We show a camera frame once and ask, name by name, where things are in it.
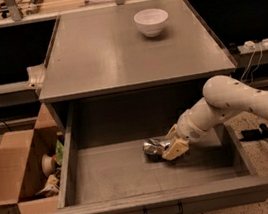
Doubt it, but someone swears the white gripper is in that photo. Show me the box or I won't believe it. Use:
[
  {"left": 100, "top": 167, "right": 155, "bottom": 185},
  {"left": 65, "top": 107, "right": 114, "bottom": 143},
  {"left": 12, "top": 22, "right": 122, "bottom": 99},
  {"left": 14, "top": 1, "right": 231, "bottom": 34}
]
[{"left": 162, "top": 109, "right": 207, "bottom": 161}]

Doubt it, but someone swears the crushed redbull can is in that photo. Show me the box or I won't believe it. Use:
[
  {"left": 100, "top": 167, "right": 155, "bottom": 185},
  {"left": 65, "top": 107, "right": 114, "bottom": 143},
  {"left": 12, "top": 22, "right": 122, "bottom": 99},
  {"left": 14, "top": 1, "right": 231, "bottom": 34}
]
[{"left": 142, "top": 138, "right": 171, "bottom": 158}]

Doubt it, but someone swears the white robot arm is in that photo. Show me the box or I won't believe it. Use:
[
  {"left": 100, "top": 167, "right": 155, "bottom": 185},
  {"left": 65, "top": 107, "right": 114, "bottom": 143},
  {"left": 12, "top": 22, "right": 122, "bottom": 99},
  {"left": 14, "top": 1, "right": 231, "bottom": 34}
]
[{"left": 162, "top": 75, "right": 268, "bottom": 161}]

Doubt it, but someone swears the open grey top drawer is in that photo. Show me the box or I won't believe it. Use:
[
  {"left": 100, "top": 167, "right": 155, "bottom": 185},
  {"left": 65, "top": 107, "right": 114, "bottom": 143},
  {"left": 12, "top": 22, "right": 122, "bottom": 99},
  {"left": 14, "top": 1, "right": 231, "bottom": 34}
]
[{"left": 50, "top": 93, "right": 268, "bottom": 214}]

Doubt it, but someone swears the grey drawer cabinet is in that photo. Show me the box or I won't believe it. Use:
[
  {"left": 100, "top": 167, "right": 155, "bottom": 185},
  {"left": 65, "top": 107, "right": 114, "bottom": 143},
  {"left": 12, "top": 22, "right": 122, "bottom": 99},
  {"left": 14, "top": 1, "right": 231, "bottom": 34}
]
[{"left": 40, "top": 0, "right": 237, "bottom": 127}]

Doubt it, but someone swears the black power adapter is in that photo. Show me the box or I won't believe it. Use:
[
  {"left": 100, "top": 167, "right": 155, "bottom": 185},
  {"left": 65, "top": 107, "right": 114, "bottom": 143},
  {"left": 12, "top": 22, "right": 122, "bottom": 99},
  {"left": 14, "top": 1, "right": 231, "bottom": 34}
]
[{"left": 240, "top": 129, "right": 263, "bottom": 142}]

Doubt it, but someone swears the green snack bag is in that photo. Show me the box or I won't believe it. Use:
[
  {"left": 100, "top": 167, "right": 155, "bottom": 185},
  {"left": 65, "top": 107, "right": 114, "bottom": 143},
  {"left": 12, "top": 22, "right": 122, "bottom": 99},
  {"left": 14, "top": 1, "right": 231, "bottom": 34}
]
[{"left": 55, "top": 140, "right": 64, "bottom": 165}]

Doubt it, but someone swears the white ceramic bowl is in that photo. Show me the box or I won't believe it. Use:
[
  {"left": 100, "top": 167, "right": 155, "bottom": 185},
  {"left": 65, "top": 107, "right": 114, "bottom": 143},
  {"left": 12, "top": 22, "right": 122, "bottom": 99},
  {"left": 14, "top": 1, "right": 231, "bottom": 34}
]
[{"left": 134, "top": 8, "right": 168, "bottom": 37}]

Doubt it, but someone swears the white cup in box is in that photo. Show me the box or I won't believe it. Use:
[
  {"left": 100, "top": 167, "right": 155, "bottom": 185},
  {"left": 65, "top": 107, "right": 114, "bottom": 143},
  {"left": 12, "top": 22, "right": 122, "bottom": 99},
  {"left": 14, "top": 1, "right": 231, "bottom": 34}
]
[{"left": 41, "top": 154, "right": 56, "bottom": 177}]

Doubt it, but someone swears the crumpled wrapper in box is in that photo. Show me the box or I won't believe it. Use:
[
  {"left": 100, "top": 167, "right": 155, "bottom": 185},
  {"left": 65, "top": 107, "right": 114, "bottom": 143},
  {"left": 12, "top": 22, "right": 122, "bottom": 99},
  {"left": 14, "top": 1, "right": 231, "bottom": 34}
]
[{"left": 37, "top": 174, "right": 60, "bottom": 198}]

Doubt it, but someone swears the open cardboard box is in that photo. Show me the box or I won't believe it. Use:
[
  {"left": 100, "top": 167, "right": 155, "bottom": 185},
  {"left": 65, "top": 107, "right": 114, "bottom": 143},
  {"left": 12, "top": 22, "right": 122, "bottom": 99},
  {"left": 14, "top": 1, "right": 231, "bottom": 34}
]
[{"left": 0, "top": 104, "right": 61, "bottom": 214}]

